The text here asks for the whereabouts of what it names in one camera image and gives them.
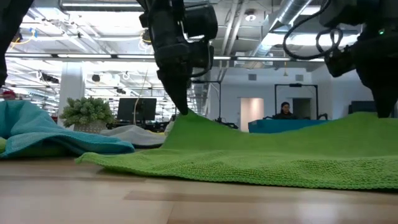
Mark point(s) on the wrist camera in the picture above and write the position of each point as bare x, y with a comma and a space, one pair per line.
339, 62
202, 21

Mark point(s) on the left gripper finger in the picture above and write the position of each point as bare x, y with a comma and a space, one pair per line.
178, 90

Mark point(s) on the black background rig frame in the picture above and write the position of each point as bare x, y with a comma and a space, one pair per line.
206, 81
295, 85

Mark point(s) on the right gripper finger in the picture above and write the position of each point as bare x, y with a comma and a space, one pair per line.
385, 102

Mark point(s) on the grey microfiber towel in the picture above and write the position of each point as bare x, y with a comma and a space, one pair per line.
136, 135

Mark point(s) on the person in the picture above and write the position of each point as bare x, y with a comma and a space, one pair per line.
284, 113

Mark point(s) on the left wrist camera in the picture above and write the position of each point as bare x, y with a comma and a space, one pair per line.
202, 21

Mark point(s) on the blue microfiber towel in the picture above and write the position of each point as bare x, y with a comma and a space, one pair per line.
37, 130

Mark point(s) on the black computer monitor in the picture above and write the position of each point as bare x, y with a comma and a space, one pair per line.
136, 109

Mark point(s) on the red background object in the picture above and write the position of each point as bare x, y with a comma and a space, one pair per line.
8, 94

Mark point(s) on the yellow microfiber towel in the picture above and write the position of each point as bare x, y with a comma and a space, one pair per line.
155, 132

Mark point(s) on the teal plastic bin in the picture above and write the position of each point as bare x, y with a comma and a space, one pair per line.
280, 126

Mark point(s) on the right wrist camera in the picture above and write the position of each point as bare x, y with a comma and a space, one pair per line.
339, 62

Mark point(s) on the dark blue background screen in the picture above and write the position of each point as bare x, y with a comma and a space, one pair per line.
362, 107

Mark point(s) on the artificial green plant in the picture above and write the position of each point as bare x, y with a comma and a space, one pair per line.
87, 112

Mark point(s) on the black background robot arm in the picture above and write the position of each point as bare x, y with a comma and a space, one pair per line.
228, 125

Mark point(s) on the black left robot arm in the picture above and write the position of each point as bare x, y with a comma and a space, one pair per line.
12, 18

